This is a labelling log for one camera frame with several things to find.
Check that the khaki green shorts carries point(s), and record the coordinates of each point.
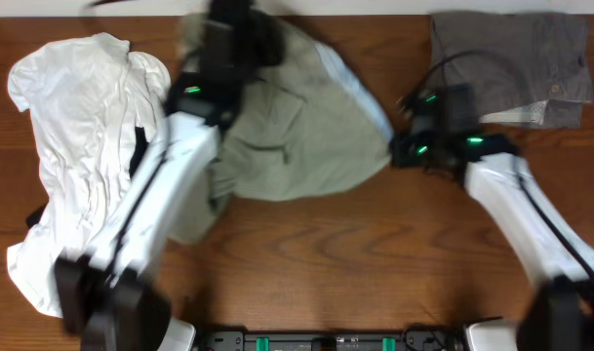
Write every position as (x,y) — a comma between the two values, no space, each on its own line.
(308,127)

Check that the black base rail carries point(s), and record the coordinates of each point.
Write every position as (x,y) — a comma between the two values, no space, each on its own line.
(420,339)

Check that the folded grey shorts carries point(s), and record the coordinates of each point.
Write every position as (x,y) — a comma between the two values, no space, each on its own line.
(527,69)

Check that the white shirt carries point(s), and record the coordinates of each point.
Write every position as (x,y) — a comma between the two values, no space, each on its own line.
(86,98)

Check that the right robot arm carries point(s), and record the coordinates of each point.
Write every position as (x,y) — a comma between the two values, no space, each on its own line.
(445,135)

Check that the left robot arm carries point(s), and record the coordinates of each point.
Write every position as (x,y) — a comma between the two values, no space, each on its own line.
(106,293)

